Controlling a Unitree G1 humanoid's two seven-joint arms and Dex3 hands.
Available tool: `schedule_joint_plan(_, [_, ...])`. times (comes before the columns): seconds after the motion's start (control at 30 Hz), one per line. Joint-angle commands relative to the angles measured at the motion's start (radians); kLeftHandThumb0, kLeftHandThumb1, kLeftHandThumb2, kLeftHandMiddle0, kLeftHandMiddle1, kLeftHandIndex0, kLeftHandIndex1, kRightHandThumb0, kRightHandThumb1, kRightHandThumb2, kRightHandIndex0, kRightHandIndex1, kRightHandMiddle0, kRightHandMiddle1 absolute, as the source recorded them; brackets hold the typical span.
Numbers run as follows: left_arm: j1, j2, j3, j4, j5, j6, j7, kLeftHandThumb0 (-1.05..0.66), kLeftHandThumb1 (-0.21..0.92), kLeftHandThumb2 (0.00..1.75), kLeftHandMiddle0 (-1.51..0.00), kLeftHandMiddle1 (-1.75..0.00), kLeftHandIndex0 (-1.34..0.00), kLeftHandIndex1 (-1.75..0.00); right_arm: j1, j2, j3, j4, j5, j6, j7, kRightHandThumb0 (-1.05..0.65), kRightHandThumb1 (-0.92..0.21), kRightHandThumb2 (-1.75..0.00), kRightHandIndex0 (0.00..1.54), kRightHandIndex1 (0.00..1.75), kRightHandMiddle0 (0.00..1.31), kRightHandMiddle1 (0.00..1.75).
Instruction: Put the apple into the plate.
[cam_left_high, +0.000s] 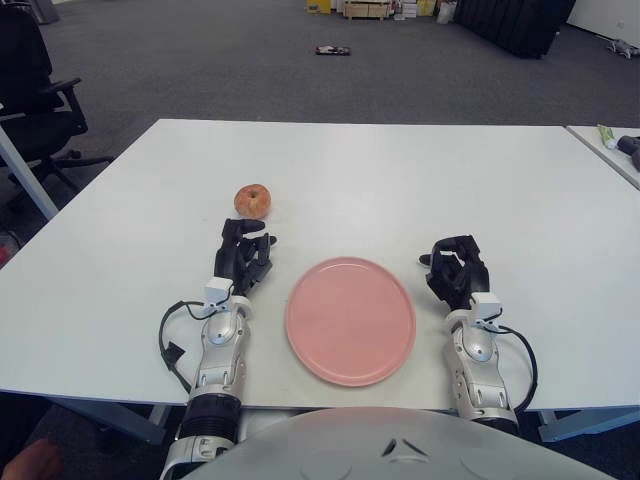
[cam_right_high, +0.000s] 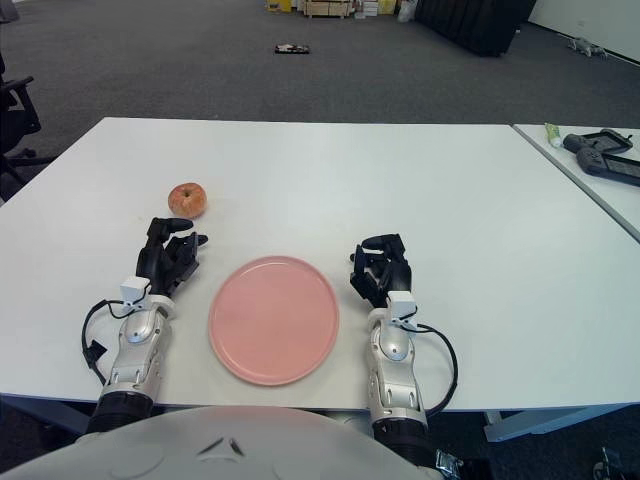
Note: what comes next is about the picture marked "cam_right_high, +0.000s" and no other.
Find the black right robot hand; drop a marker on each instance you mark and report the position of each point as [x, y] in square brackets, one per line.
[395, 270]

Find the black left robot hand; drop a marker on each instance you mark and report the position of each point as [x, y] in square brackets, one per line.
[160, 255]

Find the red yellow apple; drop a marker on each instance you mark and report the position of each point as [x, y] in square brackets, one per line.
[186, 200]

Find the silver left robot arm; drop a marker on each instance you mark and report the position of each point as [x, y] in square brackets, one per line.
[135, 350]

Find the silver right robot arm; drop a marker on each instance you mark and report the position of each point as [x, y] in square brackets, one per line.
[395, 370]

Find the pink round plate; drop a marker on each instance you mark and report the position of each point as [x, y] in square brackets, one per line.
[275, 320]

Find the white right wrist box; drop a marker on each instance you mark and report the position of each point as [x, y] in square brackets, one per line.
[401, 306]

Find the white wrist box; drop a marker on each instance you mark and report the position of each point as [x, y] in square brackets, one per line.
[134, 291]
[401, 306]

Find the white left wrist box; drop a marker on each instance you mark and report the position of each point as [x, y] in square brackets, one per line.
[134, 291]

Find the grey robot torso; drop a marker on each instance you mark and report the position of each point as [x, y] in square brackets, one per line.
[200, 450]

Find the black office chair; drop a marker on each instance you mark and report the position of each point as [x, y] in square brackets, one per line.
[15, 110]

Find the green white tube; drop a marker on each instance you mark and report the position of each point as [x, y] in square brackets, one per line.
[552, 134]

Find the black handheld controller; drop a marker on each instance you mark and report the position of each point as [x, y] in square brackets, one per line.
[597, 141]
[592, 161]

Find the small black floor tray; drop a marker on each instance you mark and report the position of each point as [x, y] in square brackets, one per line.
[292, 49]

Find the black draped partition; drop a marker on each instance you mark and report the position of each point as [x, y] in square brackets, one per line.
[475, 25]

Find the white plastic bag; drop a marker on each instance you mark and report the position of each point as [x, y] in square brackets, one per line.
[406, 11]

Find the stacked white boxes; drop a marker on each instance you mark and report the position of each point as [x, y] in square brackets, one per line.
[375, 7]

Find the wooden crate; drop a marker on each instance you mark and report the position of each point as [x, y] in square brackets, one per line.
[325, 7]

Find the yellow box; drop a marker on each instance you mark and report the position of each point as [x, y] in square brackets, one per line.
[278, 5]

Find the grey toy on floor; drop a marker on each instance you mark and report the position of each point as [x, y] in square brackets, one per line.
[585, 47]

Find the chrome metal bracket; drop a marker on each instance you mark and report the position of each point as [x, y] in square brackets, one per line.
[606, 465]
[448, 462]

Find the white table frame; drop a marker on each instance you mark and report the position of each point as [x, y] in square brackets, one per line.
[530, 422]

